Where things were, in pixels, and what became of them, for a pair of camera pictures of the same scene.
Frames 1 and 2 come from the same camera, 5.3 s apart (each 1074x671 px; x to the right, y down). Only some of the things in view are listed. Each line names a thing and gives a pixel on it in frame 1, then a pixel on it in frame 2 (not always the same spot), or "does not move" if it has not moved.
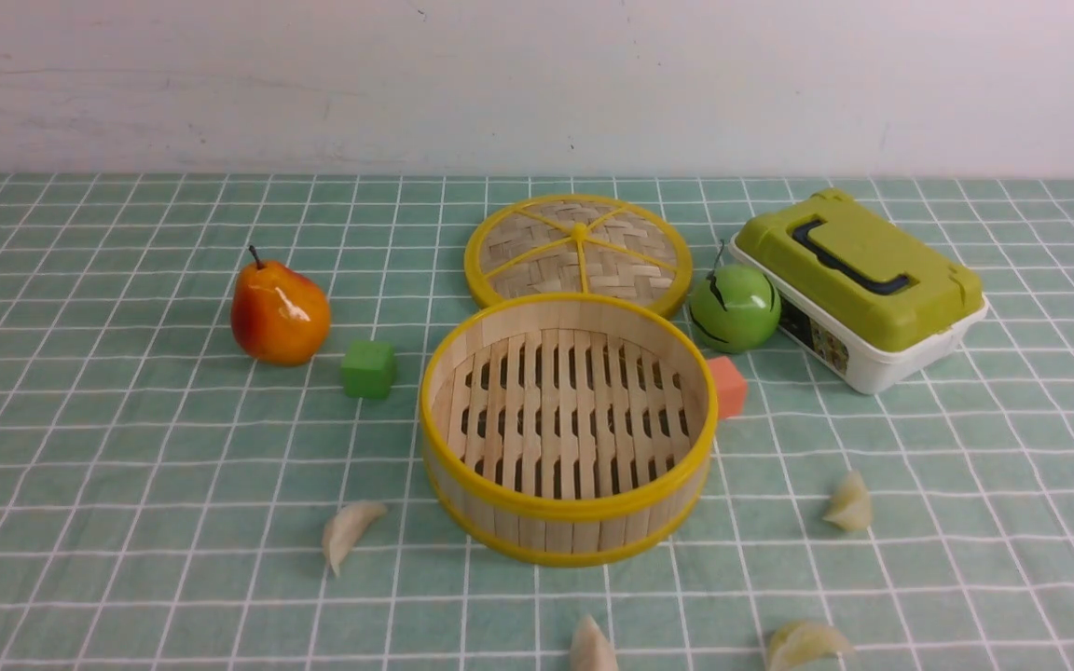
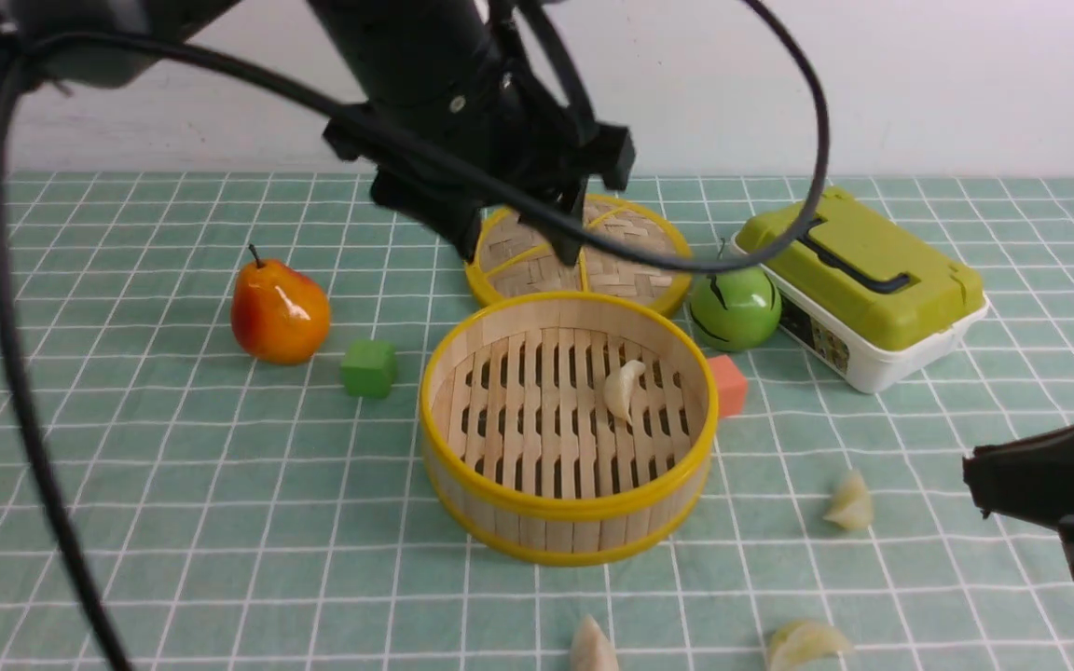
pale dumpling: (852, 508) does not move
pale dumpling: (800, 642) does not move
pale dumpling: (345, 526) → (619, 387)
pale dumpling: (592, 649) does not move
